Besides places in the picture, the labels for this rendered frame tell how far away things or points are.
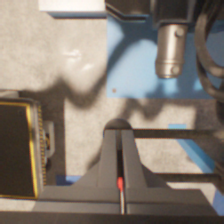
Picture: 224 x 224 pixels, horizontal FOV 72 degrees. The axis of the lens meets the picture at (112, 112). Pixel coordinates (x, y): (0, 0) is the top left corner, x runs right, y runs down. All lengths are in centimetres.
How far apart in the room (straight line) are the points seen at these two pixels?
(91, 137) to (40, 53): 71
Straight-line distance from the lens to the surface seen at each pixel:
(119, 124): 17
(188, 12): 66
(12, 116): 104
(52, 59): 122
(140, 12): 64
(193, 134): 20
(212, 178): 24
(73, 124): 126
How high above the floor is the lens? 114
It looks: 74 degrees down
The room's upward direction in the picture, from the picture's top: 177 degrees counter-clockwise
